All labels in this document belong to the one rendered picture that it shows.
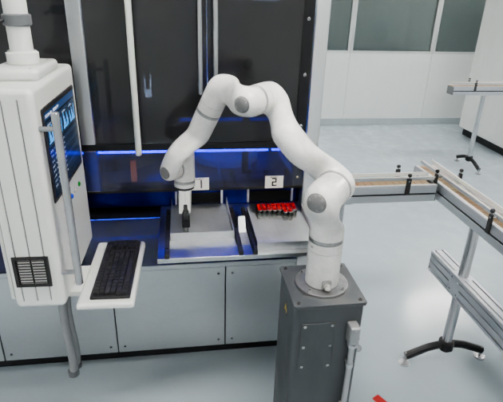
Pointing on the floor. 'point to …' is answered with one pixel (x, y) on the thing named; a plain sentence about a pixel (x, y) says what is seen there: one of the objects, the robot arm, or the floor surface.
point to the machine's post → (322, 17)
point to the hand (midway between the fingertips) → (185, 221)
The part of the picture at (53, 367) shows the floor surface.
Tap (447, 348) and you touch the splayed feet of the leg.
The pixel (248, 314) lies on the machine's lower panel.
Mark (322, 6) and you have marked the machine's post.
